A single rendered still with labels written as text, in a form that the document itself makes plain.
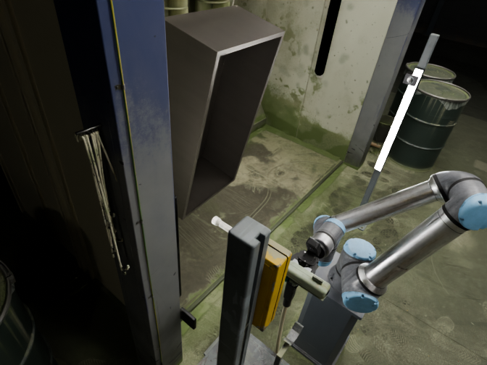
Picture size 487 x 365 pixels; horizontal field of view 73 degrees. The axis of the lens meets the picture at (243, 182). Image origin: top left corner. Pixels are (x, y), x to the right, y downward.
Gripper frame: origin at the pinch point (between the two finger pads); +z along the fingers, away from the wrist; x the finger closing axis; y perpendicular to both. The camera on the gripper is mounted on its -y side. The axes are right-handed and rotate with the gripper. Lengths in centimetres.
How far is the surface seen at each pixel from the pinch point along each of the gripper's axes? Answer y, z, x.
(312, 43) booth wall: -3, -261, 134
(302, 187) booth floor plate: 110, -183, 75
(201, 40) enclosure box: -51, -43, 84
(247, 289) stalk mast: -36, 35, -4
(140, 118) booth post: -49, 19, 46
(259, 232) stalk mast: -49, 32, -2
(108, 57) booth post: -67, 26, 46
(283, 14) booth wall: -24, -261, 173
